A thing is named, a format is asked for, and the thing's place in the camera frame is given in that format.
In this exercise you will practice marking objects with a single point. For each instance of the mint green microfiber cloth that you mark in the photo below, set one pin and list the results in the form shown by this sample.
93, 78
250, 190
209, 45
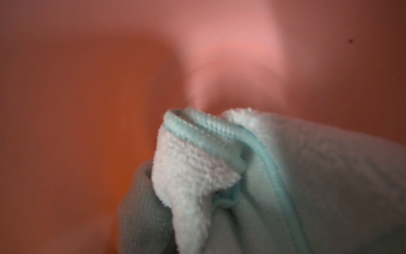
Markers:
249, 182

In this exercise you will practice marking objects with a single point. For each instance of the pink plastic bucket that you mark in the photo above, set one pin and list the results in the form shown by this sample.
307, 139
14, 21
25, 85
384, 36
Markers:
84, 86

